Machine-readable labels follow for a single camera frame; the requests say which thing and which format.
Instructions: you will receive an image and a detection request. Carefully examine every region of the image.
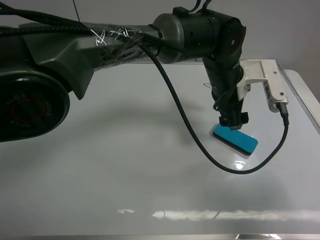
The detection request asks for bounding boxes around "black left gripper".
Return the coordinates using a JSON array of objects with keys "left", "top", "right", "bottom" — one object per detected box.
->
[{"left": 204, "top": 56, "right": 249, "bottom": 131}]

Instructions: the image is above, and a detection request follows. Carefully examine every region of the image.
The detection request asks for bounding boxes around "teal whiteboard eraser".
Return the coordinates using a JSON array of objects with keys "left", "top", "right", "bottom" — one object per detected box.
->
[{"left": 212, "top": 124, "right": 258, "bottom": 156}]

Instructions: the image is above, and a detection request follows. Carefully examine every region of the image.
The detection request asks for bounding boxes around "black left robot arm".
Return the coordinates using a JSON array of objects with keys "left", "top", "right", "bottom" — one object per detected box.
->
[{"left": 0, "top": 4, "right": 249, "bottom": 142}]

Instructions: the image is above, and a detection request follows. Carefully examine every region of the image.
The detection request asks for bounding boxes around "white framed whiteboard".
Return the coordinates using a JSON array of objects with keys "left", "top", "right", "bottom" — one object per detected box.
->
[{"left": 0, "top": 64, "right": 320, "bottom": 239}]

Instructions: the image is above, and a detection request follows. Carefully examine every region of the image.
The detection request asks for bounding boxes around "black braided camera cable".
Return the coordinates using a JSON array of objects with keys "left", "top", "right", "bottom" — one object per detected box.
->
[{"left": 134, "top": 39, "right": 291, "bottom": 175}]

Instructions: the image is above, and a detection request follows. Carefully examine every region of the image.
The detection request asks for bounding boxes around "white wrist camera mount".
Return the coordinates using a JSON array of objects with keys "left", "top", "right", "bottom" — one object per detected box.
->
[{"left": 236, "top": 59, "right": 288, "bottom": 113}]

